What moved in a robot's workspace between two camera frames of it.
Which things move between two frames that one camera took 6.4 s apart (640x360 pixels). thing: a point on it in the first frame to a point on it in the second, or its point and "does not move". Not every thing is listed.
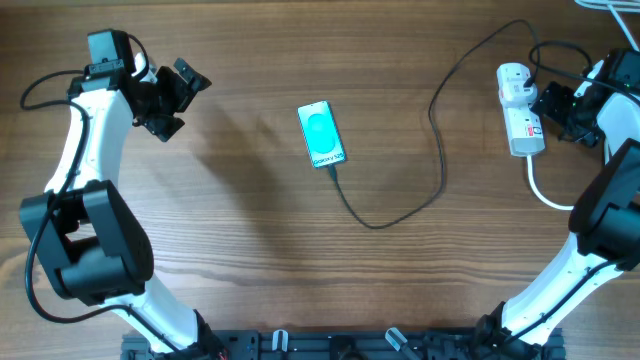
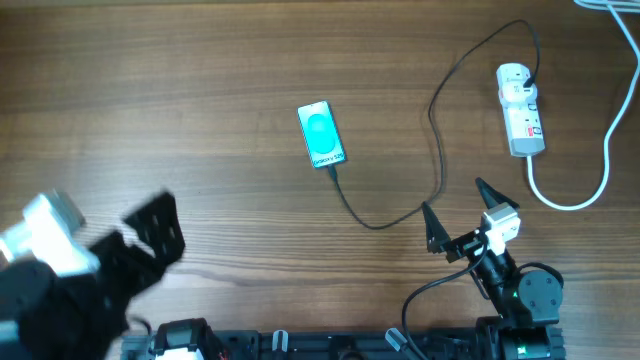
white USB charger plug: (518, 93) does not move
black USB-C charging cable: (446, 79) does not move
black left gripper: (167, 93) to (118, 253)
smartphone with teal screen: (321, 134) does not move
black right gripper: (558, 111) to (465, 242)
